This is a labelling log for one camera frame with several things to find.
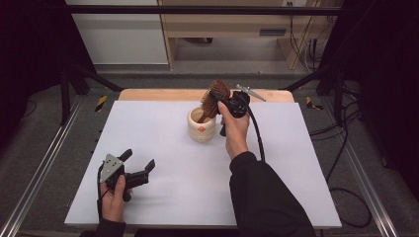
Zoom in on light wooden desk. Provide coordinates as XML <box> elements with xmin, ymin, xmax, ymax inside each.
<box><xmin>157</xmin><ymin>0</ymin><xmax>344</xmax><ymax>71</ymax></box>

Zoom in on black metal frame stand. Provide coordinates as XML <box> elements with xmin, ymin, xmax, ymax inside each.
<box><xmin>59</xmin><ymin>61</ymin><xmax>124</xmax><ymax>126</ymax></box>
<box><xmin>282</xmin><ymin>61</ymin><xmax>346</xmax><ymax>126</ymax></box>

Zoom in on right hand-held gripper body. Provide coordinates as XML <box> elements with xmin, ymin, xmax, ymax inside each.
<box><xmin>225</xmin><ymin>83</ymin><xmax>268</xmax><ymax>119</ymax></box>

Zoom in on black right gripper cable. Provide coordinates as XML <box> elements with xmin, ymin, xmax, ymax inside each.
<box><xmin>245</xmin><ymin>104</ymin><xmax>373</xmax><ymax>229</ymax></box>

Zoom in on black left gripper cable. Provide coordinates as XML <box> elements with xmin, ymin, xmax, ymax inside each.
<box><xmin>96</xmin><ymin>164</ymin><xmax>110</xmax><ymax>220</ymax></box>

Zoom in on yellow black tape marker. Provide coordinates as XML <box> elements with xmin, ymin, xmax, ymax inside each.
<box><xmin>94</xmin><ymin>95</ymin><xmax>109</xmax><ymax>114</ymax></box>
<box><xmin>304</xmin><ymin>96</ymin><xmax>324</xmax><ymax>112</ymax></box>

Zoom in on person's left hand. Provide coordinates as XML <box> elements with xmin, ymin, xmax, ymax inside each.
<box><xmin>99</xmin><ymin>174</ymin><xmax>133</xmax><ymax>224</ymax></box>

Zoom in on black horizontal frame bar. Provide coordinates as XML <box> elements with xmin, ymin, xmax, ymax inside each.
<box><xmin>62</xmin><ymin>4</ymin><xmax>345</xmax><ymax>16</ymax></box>

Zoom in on white cabinet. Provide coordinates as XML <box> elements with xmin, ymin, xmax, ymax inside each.
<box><xmin>64</xmin><ymin>0</ymin><xmax>169</xmax><ymax>66</ymax></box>

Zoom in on cream round jar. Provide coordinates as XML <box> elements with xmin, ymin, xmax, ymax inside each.
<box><xmin>187</xmin><ymin>107</ymin><xmax>217</xmax><ymax>143</ymax></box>

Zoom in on black curtain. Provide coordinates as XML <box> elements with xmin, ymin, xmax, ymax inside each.
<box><xmin>320</xmin><ymin>0</ymin><xmax>419</xmax><ymax>193</ymax></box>
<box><xmin>0</xmin><ymin>0</ymin><xmax>97</xmax><ymax>151</ymax></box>

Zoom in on light wooden table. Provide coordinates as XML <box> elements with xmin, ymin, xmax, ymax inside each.
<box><xmin>118</xmin><ymin>88</ymin><xmax>295</xmax><ymax>104</ymax></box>

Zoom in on thin black floor cable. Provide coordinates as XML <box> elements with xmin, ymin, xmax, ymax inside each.
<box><xmin>21</xmin><ymin>99</ymin><xmax>38</xmax><ymax>119</ymax></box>

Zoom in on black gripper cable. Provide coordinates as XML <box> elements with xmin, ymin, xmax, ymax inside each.
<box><xmin>96</xmin><ymin>164</ymin><xmax>110</xmax><ymax>220</ymax></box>
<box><xmin>245</xmin><ymin>104</ymin><xmax>373</xmax><ymax>229</ymax></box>

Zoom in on person's right hand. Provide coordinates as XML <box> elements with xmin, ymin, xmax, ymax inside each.
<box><xmin>216</xmin><ymin>100</ymin><xmax>252</xmax><ymax>161</ymax></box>

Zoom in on white table board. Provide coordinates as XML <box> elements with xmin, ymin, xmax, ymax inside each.
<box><xmin>63</xmin><ymin>100</ymin><xmax>343</xmax><ymax>230</ymax></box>

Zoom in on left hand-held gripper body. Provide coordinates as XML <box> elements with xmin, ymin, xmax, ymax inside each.
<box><xmin>98</xmin><ymin>153</ymin><xmax>150</xmax><ymax>202</ymax></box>

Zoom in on hanging cable bundle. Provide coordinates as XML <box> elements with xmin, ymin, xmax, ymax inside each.
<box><xmin>286</xmin><ymin>0</ymin><xmax>337</xmax><ymax>73</ymax></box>

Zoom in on aluminium floor rail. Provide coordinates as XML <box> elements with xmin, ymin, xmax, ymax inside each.
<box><xmin>320</xmin><ymin>97</ymin><xmax>400</xmax><ymax>237</ymax></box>
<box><xmin>0</xmin><ymin>95</ymin><xmax>86</xmax><ymax>237</ymax></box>

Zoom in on black floor cables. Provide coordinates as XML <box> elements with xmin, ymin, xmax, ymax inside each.
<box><xmin>308</xmin><ymin>82</ymin><xmax>364</xmax><ymax>177</ymax></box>

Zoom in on brown wooden hairbrush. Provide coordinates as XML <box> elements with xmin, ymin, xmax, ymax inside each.
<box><xmin>197</xmin><ymin>79</ymin><xmax>232</xmax><ymax>124</ymax></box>

